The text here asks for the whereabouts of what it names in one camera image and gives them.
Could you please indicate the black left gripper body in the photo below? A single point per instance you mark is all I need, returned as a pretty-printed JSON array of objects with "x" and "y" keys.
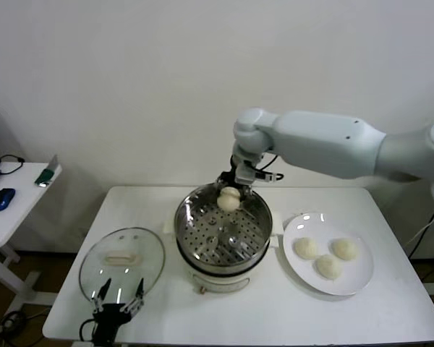
[{"x": 110, "y": 321}]

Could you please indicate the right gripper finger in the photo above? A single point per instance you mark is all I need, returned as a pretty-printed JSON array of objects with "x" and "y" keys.
[
  {"x": 225, "y": 179},
  {"x": 246, "y": 192}
]

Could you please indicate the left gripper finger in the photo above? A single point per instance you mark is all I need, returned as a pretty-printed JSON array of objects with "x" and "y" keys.
[
  {"x": 100, "y": 296},
  {"x": 137, "y": 296}
]

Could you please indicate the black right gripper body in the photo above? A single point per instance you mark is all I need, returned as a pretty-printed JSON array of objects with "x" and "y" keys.
[{"x": 233, "y": 167}]

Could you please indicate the white steamed baozi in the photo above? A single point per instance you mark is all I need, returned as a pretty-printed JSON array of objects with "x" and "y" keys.
[
  {"x": 327, "y": 267},
  {"x": 344, "y": 249},
  {"x": 306, "y": 248},
  {"x": 227, "y": 201}
]

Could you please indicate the glass pot lid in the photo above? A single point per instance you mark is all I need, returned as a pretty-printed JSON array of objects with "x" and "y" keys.
[{"x": 130, "y": 242}]

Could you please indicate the steel steamer basket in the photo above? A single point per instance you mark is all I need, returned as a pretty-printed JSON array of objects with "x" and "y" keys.
[{"x": 220, "y": 231}]

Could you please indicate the white electric cooking pot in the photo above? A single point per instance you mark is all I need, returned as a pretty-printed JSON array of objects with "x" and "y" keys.
[{"x": 220, "y": 283}]

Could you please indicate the white side desk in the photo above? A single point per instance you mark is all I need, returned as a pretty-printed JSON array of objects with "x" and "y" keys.
[{"x": 18, "y": 220}]

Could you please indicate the green and white tool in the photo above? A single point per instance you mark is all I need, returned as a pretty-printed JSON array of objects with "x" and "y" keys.
[{"x": 46, "y": 176}]

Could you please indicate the white oval plate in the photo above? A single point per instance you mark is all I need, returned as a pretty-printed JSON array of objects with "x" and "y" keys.
[{"x": 347, "y": 278}]

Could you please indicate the blue computer mouse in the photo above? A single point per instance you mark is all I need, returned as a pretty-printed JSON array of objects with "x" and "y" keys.
[{"x": 1, "y": 199}]

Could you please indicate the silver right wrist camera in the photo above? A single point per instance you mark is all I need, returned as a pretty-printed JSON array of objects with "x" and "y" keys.
[{"x": 246, "y": 173}]

